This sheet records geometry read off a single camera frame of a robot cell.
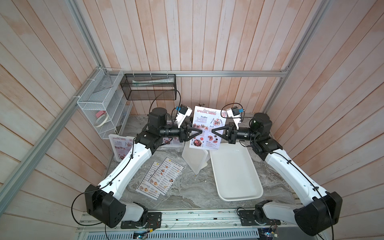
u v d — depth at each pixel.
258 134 0.55
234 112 0.58
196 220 0.75
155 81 0.90
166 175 0.88
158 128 0.54
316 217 0.38
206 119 0.62
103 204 0.38
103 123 0.78
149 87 1.05
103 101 0.76
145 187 0.84
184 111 0.57
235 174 0.87
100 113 0.82
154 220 0.73
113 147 0.86
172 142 0.62
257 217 0.67
